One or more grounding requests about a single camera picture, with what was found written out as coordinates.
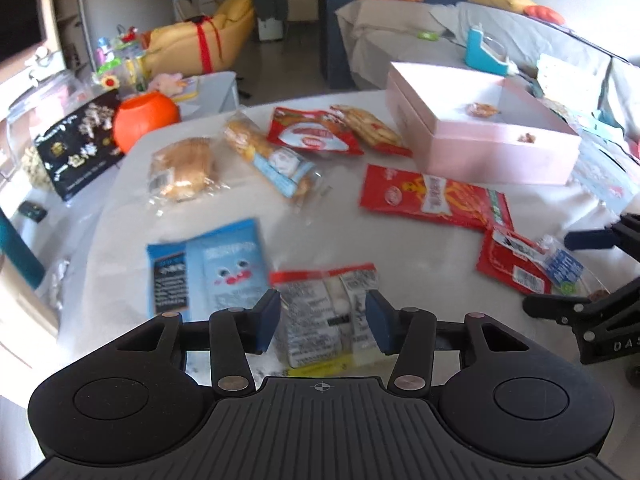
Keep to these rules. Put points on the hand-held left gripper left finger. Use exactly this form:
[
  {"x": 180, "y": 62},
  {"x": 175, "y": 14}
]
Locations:
[{"x": 267, "y": 321}]

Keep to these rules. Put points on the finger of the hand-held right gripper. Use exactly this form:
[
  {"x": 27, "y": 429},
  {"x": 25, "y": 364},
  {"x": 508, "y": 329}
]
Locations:
[
  {"x": 560, "y": 306},
  {"x": 587, "y": 240}
]

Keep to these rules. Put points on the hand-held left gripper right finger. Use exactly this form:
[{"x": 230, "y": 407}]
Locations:
[{"x": 377, "y": 321}]

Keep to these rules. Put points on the small blue white packet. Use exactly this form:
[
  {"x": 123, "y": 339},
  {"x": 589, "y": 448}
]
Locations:
[{"x": 567, "y": 267}]

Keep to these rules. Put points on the clear packet with red strip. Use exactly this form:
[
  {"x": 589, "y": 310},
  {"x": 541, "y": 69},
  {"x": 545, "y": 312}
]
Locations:
[{"x": 320, "y": 310}]

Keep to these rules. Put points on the small red snack packet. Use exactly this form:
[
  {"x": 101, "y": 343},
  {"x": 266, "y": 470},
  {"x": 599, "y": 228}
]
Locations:
[{"x": 510, "y": 260}]

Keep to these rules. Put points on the blue snack packet with face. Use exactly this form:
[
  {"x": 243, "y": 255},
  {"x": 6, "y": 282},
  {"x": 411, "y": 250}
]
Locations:
[{"x": 210, "y": 265}]

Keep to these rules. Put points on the large red snack packet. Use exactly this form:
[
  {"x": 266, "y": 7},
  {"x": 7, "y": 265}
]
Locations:
[{"x": 435, "y": 195}]

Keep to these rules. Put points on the pink cardboard box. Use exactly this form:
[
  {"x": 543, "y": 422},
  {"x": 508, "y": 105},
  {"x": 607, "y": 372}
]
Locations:
[{"x": 480, "y": 130}]

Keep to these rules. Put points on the round bread bun packet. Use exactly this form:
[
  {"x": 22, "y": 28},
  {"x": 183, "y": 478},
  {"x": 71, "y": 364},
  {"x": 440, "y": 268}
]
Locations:
[{"x": 185, "y": 167}]

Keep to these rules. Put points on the red snack packet white label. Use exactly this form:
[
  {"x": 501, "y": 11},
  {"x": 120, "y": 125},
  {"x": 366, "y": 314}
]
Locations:
[{"x": 310, "y": 132}]

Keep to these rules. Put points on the clear cracker packet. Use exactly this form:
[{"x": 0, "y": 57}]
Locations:
[{"x": 370, "y": 127}]

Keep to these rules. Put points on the small brown snack piece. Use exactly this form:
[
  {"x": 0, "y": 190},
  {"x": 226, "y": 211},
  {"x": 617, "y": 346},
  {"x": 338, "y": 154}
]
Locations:
[
  {"x": 482, "y": 109},
  {"x": 526, "y": 137}
]

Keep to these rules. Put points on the white patterned paper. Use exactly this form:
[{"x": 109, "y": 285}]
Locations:
[{"x": 557, "y": 75}]

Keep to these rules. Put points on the teal tape dispenser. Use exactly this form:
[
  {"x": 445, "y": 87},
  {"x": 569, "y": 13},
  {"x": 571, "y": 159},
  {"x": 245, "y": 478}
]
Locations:
[{"x": 482, "y": 57}]

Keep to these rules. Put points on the orange cushion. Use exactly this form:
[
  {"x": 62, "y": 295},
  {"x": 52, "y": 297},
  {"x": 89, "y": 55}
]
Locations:
[{"x": 545, "y": 14}]

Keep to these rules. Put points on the small white side table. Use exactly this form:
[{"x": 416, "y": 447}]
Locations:
[{"x": 212, "y": 92}]

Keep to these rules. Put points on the orange pumpkin bucket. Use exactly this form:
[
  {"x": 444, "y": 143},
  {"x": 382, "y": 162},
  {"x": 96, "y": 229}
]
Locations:
[{"x": 145, "y": 117}]

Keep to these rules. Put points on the black printed box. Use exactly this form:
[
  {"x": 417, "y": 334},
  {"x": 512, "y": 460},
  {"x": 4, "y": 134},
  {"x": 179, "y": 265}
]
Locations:
[{"x": 80, "y": 145}]

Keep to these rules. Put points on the pink plush toy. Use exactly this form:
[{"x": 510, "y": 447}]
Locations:
[{"x": 167, "y": 82}]

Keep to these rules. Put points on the small green item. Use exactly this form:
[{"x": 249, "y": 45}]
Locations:
[{"x": 428, "y": 36}]

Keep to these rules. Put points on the black remote control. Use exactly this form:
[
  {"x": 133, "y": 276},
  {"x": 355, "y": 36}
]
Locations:
[{"x": 32, "y": 211}]

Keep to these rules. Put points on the teal bottle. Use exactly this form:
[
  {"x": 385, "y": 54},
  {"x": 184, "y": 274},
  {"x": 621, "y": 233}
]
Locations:
[{"x": 17, "y": 250}]

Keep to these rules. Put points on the yellow armchair with red ribbon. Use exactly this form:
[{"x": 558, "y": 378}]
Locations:
[{"x": 190, "y": 45}]

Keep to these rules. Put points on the colourful toy bottle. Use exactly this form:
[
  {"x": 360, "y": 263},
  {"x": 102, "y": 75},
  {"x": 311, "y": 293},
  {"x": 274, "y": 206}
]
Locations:
[{"x": 122, "y": 55}]

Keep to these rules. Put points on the clear plastic jar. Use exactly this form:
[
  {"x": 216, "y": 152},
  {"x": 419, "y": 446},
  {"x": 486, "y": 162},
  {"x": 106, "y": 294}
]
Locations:
[{"x": 30, "y": 105}]

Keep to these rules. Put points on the black television screen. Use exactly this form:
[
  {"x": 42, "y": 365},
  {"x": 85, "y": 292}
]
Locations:
[{"x": 17, "y": 15}]

